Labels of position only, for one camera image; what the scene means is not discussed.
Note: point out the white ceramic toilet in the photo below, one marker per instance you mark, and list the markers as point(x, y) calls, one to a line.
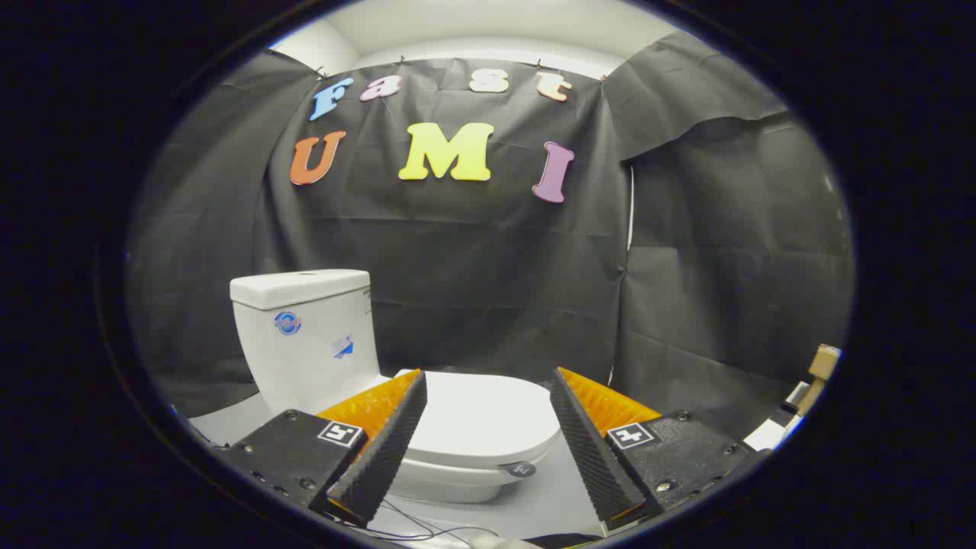
point(305, 366)

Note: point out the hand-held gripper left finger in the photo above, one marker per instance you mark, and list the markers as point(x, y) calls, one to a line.
point(381, 457)

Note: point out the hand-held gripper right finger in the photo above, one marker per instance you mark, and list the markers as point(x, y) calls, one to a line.
point(595, 461)

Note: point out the brown cardboard box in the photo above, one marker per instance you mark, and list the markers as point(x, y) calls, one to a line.
point(823, 362)

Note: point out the black backdrop cloth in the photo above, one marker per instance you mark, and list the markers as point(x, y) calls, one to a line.
point(473, 267)

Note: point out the white toilet lid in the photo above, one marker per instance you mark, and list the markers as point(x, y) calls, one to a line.
point(480, 412)

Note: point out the black round grip tab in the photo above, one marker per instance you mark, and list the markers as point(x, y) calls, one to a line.
point(518, 470)

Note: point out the white cistern cover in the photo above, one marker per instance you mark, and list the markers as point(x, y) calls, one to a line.
point(297, 288)

